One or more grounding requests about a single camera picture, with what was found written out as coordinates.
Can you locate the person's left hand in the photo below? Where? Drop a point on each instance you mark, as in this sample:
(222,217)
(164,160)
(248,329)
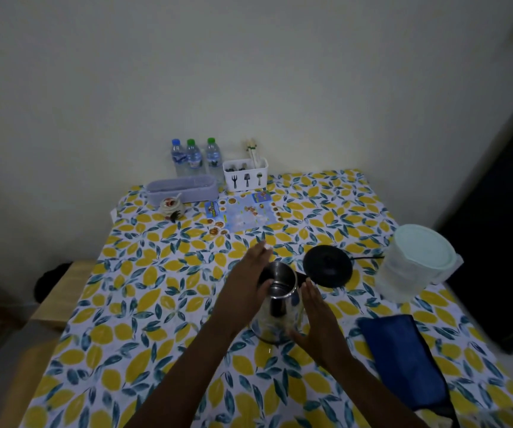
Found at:
(240,294)

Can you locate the person's right hand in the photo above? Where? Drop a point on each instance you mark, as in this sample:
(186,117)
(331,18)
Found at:
(323,338)

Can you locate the blue cloth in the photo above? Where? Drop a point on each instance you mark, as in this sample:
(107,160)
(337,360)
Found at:
(405,361)

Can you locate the clear pitcher pale green lid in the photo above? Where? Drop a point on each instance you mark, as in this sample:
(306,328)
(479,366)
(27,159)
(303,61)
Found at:
(416,258)

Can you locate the person's right forearm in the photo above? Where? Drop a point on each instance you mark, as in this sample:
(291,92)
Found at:
(372,396)

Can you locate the person's left forearm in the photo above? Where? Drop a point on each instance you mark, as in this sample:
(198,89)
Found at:
(180,387)

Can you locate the black round kettle base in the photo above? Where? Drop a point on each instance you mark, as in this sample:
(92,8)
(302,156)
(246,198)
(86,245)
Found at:
(327,265)

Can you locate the green cap water bottle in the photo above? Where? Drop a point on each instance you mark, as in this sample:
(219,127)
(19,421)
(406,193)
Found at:
(194,158)
(214,160)

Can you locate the blue cap water bottle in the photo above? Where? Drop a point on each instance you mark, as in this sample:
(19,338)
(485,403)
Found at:
(179,158)

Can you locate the lemon print covered table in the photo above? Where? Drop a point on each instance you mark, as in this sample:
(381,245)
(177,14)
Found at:
(149,307)

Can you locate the small black clip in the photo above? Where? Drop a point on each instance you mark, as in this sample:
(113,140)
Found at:
(176,216)

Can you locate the small white patterned jar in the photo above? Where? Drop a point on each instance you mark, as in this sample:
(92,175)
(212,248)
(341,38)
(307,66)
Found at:
(171,207)

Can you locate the white cutlery caddy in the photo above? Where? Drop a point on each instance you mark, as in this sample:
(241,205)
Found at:
(245,180)

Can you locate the lilac oblong container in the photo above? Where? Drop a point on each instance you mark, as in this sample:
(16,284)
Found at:
(183,191)

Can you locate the bundle of pale chopsticks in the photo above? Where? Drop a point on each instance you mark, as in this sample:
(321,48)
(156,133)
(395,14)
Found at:
(253,153)

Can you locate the light wooden bench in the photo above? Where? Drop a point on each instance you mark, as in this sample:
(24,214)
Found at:
(24,387)
(64,303)

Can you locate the black rounded object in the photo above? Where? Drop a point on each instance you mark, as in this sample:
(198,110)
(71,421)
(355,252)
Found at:
(51,280)

